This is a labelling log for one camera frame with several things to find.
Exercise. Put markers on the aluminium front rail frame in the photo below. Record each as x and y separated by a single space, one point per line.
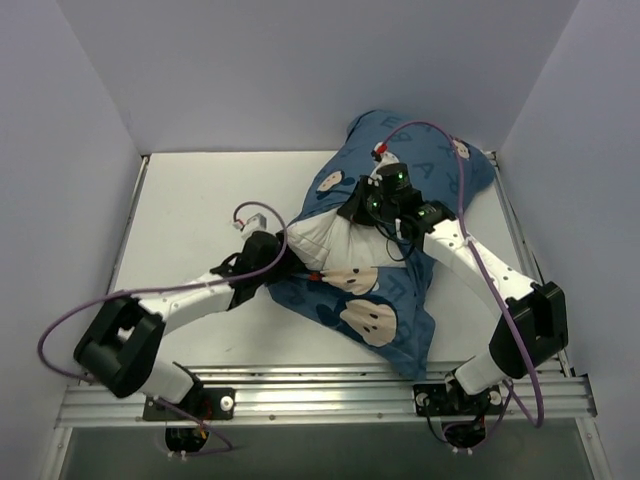
325 394

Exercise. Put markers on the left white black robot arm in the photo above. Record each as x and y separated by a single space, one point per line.
120 348

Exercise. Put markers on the aluminium right side rail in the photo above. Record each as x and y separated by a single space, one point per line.
515 230

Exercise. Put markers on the blue cartoon print pillowcase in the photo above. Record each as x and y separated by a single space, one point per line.
355 280

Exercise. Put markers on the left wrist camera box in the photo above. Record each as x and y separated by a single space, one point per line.
255 223

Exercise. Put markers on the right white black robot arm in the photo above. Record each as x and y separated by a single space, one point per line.
440 234

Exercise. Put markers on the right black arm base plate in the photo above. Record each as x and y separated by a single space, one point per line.
442 400

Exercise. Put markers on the white pillow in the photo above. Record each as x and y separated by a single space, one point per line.
329 242

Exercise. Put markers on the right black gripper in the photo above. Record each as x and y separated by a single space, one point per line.
353 205

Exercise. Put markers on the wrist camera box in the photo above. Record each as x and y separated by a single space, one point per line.
382 156
255 223

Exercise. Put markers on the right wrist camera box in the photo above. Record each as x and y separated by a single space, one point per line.
382 156

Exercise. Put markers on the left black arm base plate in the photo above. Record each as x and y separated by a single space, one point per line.
203 403

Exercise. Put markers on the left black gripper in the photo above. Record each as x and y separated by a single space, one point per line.
282 261

